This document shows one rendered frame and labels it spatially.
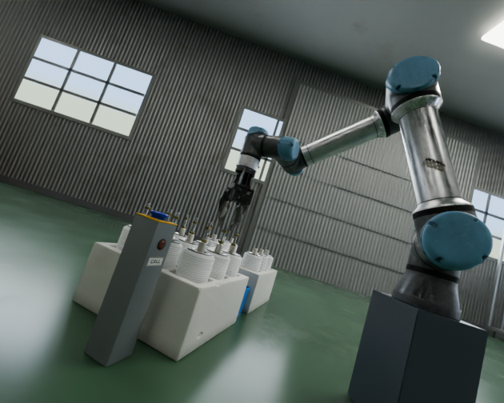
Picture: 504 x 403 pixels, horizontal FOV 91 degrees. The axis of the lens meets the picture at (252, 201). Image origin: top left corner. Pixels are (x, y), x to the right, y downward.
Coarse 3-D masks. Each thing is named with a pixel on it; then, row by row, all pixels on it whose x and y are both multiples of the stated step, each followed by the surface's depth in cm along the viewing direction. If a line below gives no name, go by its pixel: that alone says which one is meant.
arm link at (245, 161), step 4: (240, 156) 83; (244, 156) 82; (248, 156) 82; (240, 160) 83; (244, 160) 82; (248, 160) 82; (252, 160) 82; (256, 160) 83; (236, 164) 84; (240, 164) 82; (244, 164) 82; (248, 164) 82; (252, 164) 82; (256, 164) 83; (248, 168) 82; (252, 168) 82; (256, 168) 84; (256, 172) 85
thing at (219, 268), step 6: (210, 252) 79; (216, 258) 78; (222, 258) 79; (228, 258) 81; (216, 264) 78; (222, 264) 79; (228, 264) 82; (216, 270) 78; (222, 270) 79; (210, 276) 78; (216, 276) 78; (222, 276) 80
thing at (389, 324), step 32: (384, 320) 65; (416, 320) 56; (448, 320) 56; (384, 352) 62; (416, 352) 55; (448, 352) 55; (480, 352) 56; (352, 384) 69; (384, 384) 58; (416, 384) 54; (448, 384) 55
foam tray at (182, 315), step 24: (96, 264) 73; (96, 288) 71; (168, 288) 64; (192, 288) 62; (216, 288) 70; (240, 288) 90; (96, 312) 69; (168, 312) 63; (192, 312) 61; (216, 312) 75; (144, 336) 63; (168, 336) 61; (192, 336) 64
